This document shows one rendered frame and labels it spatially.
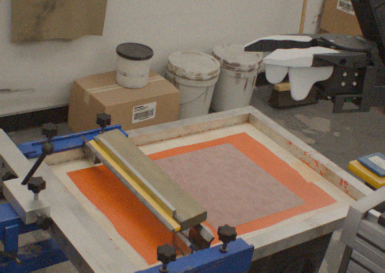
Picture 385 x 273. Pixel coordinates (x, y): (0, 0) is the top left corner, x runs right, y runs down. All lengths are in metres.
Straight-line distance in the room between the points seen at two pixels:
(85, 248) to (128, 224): 0.25
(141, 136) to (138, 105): 1.77
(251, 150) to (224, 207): 0.33
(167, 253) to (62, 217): 0.26
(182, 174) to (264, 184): 0.23
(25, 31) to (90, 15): 0.38
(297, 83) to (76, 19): 2.99
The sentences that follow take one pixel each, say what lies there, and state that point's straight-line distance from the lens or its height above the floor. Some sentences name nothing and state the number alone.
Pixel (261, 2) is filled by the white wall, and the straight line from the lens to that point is 4.60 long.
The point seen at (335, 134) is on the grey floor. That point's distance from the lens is 4.47.
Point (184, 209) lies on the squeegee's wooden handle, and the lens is 1.61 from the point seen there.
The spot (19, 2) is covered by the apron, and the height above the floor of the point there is 0.76.
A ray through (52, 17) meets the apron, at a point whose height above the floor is 0.66.
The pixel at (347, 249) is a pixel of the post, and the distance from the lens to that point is 2.34.
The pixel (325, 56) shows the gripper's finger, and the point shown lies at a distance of 0.82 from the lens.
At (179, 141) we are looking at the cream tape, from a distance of 2.08.
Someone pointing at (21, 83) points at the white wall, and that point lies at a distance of 3.87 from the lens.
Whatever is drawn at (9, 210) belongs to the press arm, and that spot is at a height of 1.04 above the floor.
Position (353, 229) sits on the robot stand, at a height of 1.17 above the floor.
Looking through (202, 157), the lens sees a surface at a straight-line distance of 2.02.
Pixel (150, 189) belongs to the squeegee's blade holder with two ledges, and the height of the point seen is 1.06.
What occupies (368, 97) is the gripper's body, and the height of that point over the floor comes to 1.63.
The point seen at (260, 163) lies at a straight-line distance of 2.04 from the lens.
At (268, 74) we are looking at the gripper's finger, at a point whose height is 1.63.
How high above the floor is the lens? 1.97
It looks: 28 degrees down
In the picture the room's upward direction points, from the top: 9 degrees clockwise
